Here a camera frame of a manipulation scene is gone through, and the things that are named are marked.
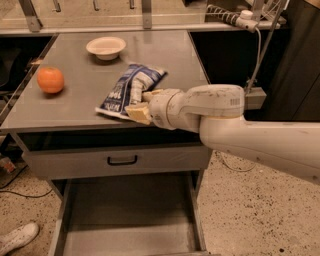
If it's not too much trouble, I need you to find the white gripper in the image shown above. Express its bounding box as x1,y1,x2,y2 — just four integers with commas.
125,89,181,130

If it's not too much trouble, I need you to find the blue chip bag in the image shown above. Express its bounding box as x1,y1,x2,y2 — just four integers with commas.
95,63,167,120

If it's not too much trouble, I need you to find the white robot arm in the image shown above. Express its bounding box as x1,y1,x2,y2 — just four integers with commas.
125,84,320,184

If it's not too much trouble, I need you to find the grey drawer cabinet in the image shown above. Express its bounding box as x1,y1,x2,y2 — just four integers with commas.
0,29,224,256

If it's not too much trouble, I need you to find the grey top drawer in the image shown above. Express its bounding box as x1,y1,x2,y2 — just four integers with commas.
23,143,212,180

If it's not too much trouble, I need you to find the open grey middle drawer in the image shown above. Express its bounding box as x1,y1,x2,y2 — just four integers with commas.
49,173,208,256

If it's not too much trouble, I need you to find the white paper bowl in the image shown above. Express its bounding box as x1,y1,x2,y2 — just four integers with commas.
86,37,126,61

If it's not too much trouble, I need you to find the orange fruit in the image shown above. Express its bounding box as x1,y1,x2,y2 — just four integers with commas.
37,67,64,94

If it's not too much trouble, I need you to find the white power strip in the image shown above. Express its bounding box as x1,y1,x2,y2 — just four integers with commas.
207,4,258,33

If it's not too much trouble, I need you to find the grey back shelf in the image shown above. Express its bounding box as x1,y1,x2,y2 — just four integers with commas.
0,0,290,35

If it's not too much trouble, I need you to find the white shoe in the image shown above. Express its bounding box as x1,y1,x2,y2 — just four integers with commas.
0,222,39,256

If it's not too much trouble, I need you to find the black drawer handle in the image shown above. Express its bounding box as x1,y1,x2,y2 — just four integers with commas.
107,155,138,166

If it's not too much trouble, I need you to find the white cable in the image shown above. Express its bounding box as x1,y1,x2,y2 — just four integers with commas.
216,27,263,174

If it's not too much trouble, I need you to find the black floor cable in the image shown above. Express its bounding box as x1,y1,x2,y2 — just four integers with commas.
0,164,54,199

